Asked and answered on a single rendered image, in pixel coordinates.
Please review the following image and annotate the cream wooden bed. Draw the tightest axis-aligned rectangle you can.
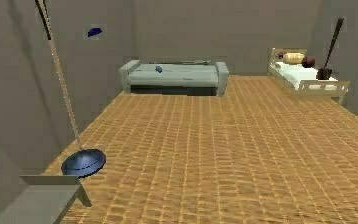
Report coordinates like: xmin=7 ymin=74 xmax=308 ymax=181
xmin=267 ymin=47 xmax=351 ymax=106

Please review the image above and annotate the floor lamp with blue base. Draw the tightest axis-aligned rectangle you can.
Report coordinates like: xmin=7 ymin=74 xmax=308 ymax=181
xmin=34 ymin=0 xmax=107 ymax=179

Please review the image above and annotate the yellow cylindrical pillow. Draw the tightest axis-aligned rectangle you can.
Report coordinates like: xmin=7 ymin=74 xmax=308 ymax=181
xmin=283 ymin=52 xmax=304 ymax=65

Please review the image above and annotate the dark red ball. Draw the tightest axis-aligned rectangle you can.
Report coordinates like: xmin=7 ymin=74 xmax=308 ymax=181
xmin=301 ymin=55 xmax=317 ymax=69

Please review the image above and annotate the grey-green sofa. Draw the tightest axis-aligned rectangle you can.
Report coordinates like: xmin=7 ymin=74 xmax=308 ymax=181
xmin=118 ymin=59 xmax=230 ymax=98

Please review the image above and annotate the blue wall fixture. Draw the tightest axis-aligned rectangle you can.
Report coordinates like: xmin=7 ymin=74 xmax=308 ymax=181
xmin=87 ymin=27 xmax=103 ymax=38

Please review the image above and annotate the grey flat object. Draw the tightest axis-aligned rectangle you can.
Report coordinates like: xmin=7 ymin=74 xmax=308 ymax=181
xmin=177 ymin=60 xmax=212 ymax=66

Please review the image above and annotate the grey table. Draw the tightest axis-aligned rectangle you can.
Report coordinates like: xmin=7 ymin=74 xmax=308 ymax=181
xmin=0 ymin=174 xmax=93 ymax=224

